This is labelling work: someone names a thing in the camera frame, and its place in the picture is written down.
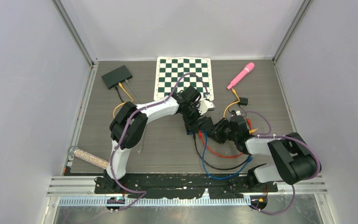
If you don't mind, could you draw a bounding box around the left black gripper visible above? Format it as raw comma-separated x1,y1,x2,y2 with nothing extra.
183,103,207,133

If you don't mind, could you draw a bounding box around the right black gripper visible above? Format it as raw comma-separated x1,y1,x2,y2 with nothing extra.
204,118,238,144

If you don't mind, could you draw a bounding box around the black power adapter with cord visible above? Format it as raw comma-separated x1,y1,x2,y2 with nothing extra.
230,97,249,113

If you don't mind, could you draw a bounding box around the blue ethernet cable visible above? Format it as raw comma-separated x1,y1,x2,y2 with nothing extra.
201,132,254,181

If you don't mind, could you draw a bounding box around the yellow ethernet cable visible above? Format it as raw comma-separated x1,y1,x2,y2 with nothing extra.
222,89,258,134

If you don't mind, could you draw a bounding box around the ribbed black network switch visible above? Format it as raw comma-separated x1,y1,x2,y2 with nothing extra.
185,117,213,135

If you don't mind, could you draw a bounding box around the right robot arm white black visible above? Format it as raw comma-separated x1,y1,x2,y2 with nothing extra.
206,115,321,192

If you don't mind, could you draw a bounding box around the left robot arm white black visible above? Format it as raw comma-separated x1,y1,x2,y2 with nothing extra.
103,86,201,193

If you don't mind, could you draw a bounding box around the green white chessboard mat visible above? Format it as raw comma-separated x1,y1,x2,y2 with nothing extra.
153,56,214,101

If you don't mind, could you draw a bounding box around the pink cylindrical device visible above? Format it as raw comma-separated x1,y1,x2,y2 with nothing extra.
227,62,255,90

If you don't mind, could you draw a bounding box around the glitter filled clear tube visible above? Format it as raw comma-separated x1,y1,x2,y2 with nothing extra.
69,146,109,169

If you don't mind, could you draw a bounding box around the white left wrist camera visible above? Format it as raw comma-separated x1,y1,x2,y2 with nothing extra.
198,99,215,115

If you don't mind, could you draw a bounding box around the black ethernet cable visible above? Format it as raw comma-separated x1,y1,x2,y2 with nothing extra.
193,133,251,171

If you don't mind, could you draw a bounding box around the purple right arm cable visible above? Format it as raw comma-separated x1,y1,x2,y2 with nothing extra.
244,111,322,216

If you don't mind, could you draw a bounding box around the yellow cable at flat switch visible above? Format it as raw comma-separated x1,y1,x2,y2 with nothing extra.
113,82,135,119

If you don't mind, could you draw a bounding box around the black cable at flat switch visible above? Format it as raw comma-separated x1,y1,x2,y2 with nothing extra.
114,86,127,104

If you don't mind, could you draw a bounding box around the flat black network switch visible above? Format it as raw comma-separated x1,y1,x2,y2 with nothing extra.
101,65,132,90

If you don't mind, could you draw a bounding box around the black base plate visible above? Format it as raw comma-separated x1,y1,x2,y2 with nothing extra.
94,173,278,199

